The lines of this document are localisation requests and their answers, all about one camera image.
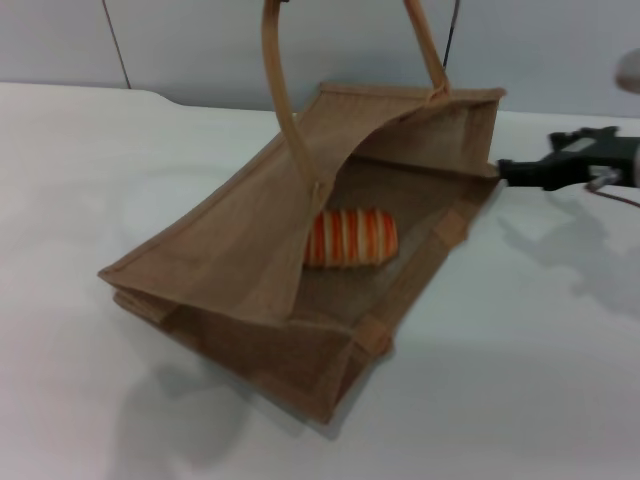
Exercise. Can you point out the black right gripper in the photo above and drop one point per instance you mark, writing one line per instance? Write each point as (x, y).
(585, 162)

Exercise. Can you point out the orange striped bread loaf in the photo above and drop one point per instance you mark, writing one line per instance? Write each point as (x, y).
(350, 240)

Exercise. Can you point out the brown jute handbag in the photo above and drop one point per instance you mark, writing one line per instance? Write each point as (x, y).
(225, 270)

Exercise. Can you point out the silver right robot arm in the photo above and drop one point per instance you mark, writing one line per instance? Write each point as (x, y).
(637, 167)

